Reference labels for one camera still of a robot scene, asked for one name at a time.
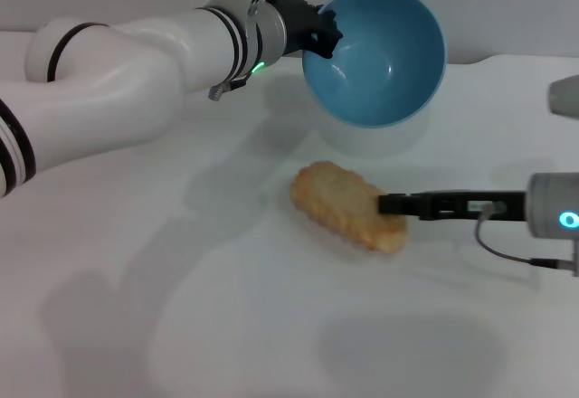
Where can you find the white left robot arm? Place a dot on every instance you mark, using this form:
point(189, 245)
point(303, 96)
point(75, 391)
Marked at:
point(126, 86)

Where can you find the blue ceramic bowl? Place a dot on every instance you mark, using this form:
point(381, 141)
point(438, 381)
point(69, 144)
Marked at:
point(380, 63)

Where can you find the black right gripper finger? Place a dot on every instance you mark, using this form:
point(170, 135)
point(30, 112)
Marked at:
point(400, 203)

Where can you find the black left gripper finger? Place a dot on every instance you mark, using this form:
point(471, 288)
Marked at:
point(329, 36)

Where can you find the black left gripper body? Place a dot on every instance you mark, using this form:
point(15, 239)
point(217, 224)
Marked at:
point(296, 22)

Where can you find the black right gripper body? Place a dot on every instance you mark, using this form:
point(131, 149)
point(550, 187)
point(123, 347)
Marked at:
point(497, 205)

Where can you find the ridged toy bread loaf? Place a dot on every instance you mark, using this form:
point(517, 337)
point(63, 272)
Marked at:
point(335, 199)

